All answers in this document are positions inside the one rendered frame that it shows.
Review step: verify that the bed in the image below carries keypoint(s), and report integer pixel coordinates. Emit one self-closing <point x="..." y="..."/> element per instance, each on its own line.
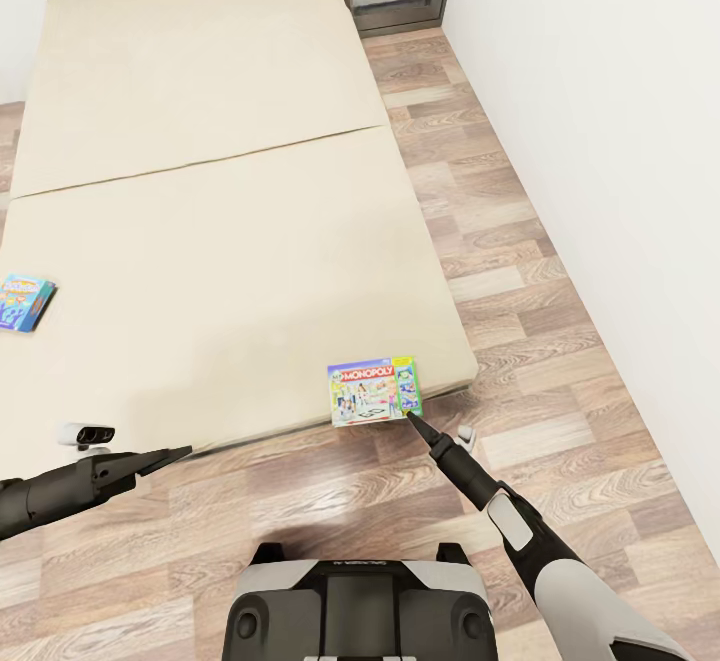
<point x="216" y="191"/>

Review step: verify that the board game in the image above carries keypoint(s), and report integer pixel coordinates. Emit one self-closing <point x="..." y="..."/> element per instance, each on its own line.
<point x="373" y="391"/>
<point x="21" y="300"/>

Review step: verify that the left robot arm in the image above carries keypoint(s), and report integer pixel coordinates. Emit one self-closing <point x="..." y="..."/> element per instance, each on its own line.
<point x="95" y="475"/>

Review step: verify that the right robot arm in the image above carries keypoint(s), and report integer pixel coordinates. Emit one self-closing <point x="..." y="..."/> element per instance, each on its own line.
<point x="588" y="620"/>

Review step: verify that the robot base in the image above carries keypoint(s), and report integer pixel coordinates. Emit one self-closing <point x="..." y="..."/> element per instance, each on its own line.
<point x="430" y="610"/>

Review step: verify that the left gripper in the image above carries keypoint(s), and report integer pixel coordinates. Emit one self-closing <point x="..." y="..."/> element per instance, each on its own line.
<point x="74" y="488"/>

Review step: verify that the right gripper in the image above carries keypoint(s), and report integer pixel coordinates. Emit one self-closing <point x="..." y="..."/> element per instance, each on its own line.
<point x="459" y="466"/>

